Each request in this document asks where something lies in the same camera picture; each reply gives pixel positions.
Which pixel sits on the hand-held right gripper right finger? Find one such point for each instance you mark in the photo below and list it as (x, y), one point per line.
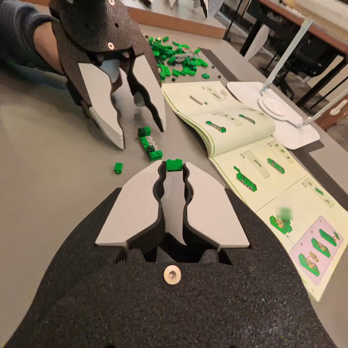
(214, 212)

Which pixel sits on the black office chair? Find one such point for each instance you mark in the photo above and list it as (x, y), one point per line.
(307, 59)

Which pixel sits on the pile of green bricks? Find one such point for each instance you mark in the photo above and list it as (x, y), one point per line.
(187, 66)

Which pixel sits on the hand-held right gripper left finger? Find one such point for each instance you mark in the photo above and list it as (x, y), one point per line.
(130, 206)

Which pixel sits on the green and white brick assembly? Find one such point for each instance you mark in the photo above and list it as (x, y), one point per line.
(153, 155)

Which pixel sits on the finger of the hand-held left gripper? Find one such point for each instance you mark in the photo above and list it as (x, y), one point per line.
(100, 100)
(151, 87)

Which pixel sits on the brown table with black legs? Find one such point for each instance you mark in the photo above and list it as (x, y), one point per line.
(326, 32)

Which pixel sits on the grey desk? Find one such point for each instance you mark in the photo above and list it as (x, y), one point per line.
(54, 190)

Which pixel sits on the white desk lamp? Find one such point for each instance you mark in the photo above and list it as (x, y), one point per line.
(293, 130)

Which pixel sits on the person's left hand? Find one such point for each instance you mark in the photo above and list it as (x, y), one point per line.
(117, 84)

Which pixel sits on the small green brick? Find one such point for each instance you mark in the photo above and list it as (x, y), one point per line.
(174, 165)
(118, 168)

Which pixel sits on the open instruction booklet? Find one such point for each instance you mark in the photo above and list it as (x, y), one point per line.
(244, 141)

